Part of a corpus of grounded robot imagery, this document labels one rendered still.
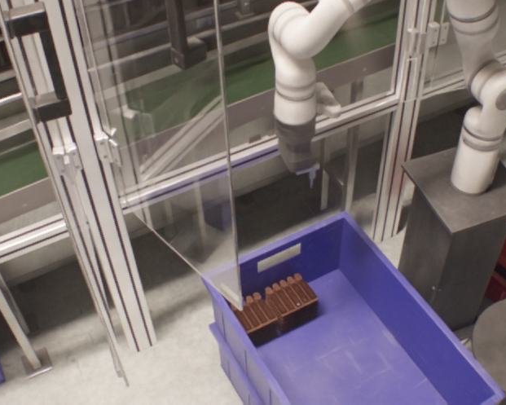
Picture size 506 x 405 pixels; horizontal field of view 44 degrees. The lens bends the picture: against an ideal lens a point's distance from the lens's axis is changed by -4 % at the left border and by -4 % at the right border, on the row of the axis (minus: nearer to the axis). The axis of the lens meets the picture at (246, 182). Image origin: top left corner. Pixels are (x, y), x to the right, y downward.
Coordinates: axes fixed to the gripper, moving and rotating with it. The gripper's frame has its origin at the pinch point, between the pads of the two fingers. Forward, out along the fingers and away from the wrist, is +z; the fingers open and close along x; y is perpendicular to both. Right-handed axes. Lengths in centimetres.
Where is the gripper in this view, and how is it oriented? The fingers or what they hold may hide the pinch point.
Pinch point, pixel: (305, 178)
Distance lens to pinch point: 130.4
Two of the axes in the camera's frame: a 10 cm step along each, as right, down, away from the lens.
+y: -9.5, 2.5, -2.0
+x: 3.2, 6.6, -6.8
